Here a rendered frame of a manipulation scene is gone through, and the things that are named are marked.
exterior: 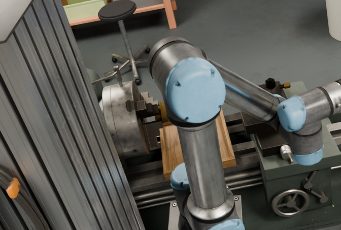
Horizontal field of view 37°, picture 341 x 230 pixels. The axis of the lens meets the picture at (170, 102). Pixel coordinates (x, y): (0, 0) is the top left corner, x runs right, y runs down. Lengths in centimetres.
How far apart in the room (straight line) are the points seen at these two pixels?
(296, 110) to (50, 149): 58
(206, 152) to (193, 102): 16
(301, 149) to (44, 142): 66
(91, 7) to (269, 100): 401
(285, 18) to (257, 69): 87
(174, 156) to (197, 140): 112
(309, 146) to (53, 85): 65
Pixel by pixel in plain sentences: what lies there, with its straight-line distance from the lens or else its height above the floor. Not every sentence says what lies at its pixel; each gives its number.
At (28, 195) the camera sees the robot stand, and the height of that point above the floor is 173.
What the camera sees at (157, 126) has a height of 104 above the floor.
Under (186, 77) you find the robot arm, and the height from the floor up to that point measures 180.
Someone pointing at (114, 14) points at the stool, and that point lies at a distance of 424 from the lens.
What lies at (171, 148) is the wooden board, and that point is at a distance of 223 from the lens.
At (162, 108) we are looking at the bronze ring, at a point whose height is 111.
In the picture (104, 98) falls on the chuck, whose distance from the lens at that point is 203.
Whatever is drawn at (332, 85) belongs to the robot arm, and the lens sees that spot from 123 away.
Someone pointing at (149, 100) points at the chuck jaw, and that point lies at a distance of 216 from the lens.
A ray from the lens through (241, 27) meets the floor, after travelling 490.
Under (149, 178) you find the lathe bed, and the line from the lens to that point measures 215.
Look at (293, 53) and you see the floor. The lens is 439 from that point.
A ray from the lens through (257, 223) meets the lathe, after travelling 232.
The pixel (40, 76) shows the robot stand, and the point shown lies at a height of 193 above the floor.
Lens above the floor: 231
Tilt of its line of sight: 35 degrees down
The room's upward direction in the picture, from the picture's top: 15 degrees counter-clockwise
